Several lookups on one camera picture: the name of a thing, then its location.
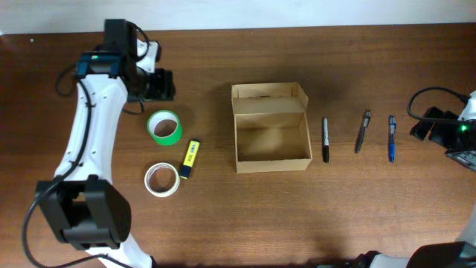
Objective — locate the white masking tape roll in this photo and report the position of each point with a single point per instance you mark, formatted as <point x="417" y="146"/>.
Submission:
<point x="162" y="180"/>

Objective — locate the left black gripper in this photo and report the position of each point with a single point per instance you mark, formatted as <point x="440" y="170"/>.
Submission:
<point x="160" y="86"/>

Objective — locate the dark grey pen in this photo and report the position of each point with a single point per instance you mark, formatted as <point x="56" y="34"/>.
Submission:
<point x="363" y="129"/>

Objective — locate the blue pen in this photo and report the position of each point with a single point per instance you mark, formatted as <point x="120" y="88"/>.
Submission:
<point x="392" y="132"/>

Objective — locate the yellow highlighter marker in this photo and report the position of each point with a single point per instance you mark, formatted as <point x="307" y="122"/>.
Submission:
<point x="189" y="158"/>

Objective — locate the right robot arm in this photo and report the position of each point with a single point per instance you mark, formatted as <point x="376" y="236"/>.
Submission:
<point x="457" y="254"/>

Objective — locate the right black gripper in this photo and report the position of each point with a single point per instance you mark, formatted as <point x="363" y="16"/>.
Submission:
<point x="425" y="123"/>

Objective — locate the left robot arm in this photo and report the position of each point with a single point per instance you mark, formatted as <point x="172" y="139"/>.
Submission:
<point x="81" y="204"/>

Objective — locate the black and white marker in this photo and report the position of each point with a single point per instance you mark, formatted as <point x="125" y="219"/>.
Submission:
<point x="325" y="140"/>

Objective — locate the green tape roll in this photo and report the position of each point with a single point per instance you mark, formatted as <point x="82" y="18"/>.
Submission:
<point x="165" y="127"/>

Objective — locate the open brown cardboard box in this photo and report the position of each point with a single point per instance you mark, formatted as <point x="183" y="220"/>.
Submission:
<point x="270" y="127"/>

